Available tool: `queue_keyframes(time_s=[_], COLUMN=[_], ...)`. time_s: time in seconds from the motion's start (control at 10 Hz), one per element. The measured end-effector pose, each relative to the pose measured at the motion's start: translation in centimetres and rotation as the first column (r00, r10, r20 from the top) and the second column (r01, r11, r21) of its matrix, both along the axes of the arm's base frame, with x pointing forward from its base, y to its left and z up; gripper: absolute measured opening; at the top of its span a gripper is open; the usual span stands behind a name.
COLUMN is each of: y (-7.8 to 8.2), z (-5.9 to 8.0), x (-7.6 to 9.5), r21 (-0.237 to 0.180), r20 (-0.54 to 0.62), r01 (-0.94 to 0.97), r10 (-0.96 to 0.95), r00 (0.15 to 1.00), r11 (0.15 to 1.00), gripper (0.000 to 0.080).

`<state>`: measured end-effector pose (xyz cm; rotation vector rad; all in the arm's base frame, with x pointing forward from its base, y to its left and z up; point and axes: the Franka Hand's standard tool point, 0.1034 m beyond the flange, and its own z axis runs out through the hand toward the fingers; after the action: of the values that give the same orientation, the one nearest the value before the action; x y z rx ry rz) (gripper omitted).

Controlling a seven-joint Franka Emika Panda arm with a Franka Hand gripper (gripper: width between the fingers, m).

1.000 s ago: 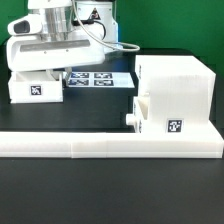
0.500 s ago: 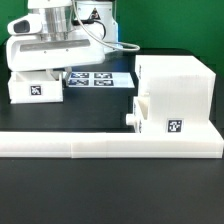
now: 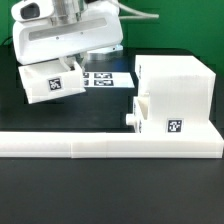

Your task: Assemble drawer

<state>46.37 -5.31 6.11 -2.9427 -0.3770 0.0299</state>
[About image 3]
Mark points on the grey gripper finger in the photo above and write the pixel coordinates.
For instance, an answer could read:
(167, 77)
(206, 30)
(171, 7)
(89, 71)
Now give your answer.
(68, 63)

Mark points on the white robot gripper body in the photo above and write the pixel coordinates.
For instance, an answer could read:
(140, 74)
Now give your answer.
(40, 41)

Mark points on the white drawer box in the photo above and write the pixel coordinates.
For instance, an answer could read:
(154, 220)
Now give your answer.
(51, 80)
(138, 117)

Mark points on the white front drawer box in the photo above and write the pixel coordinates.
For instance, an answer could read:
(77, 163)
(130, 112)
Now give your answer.
(138, 117)

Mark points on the white drawer cabinet frame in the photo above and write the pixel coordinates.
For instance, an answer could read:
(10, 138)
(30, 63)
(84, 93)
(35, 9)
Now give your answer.
(175, 92)

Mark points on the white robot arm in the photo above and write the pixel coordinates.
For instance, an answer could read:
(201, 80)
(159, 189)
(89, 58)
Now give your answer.
(61, 12)

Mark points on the white marker tag plate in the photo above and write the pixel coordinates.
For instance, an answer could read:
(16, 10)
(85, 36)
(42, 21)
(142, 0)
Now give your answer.
(108, 80)

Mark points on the white L-shaped fence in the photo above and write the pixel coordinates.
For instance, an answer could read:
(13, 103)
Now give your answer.
(203, 143)

